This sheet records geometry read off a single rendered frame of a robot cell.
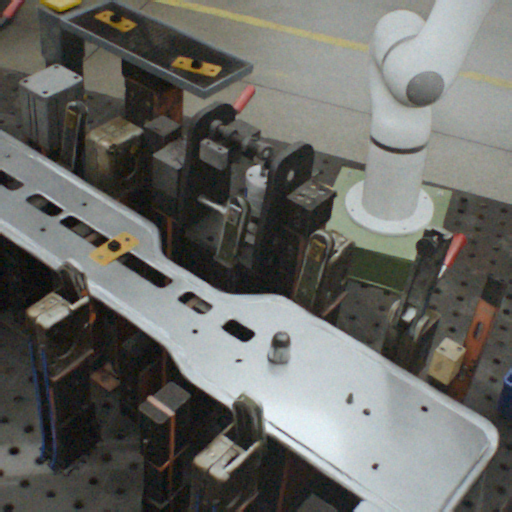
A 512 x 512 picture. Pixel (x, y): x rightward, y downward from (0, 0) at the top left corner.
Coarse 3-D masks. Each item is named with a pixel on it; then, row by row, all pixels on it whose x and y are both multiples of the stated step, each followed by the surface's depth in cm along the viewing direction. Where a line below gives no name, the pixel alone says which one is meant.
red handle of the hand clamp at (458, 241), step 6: (456, 234) 132; (462, 234) 132; (456, 240) 131; (462, 240) 131; (450, 246) 131; (456, 246) 131; (462, 246) 131; (450, 252) 131; (456, 252) 131; (450, 258) 130; (444, 264) 130; (450, 264) 131; (444, 270) 130; (438, 276) 130; (438, 282) 131; (414, 306) 129; (408, 312) 129; (414, 312) 129; (402, 318) 130; (408, 318) 129; (408, 324) 130
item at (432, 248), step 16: (432, 224) 122; (432, 240) 120; (448, 240) 120; (416, 256) 124; (432, 256) 119; (416, 272) 125; (432, 272) 123; (416, 288) 127; (432, 288) 125; (400, 304) 128; (416, 304) 128; (400, 320) 130; (416, 320) 128
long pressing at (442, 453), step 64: (0, 192) 153; (64, 192) 155; (64, 256) 143; (128, 320) 134; (192, 320) 134; (256, 320) 135; (320, 320) 136; (192, 384) 126; (256, 384) 126; (320, 384) 127; (384, 384) 128; (320, 448) 118; (384, 448) 119; (448, 448) 120
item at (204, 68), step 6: (180, 60) 160; (186, 60) 160; (192, 60) 160; (198, 60) 159; (174, 66) 158; (180, 66) 159; (186, 66) 159; (192, 66) 158; (198, 66) 158; (204, 66) 159; (210, 66) 159; (216, 66) 160; (192, 72) 158; (198, 72) 157; (204, 72) 158; (210, 72) 158; (216, 72) 158
